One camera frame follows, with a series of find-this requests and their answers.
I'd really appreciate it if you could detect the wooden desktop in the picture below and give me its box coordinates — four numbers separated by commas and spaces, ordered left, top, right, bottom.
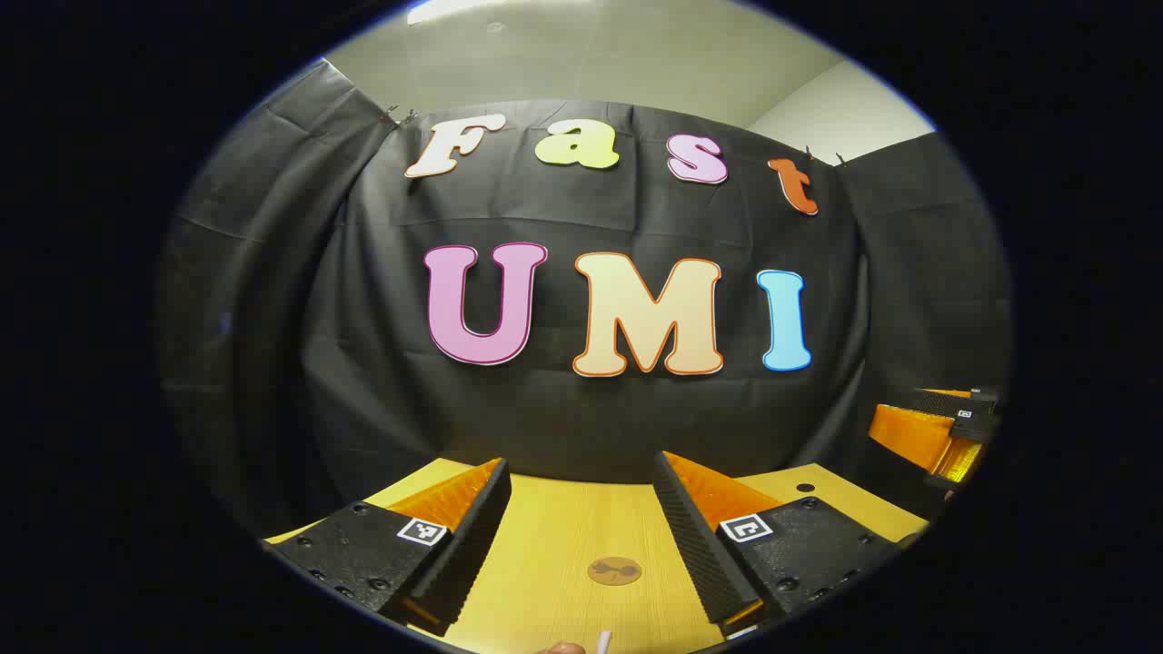
263, 457, 929, 654

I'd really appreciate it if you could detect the round cork coaster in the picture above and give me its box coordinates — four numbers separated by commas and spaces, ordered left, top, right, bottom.
588, 557, 642, 587

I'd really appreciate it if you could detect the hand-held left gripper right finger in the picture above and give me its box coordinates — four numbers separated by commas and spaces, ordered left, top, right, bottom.
653, 451, 902, 637

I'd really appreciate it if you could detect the black backdrop cloth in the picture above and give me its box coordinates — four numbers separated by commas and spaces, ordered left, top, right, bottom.
156, 59, 1014, 546

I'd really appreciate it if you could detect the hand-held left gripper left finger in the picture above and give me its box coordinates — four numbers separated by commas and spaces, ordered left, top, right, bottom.
263, 458, 512, 637

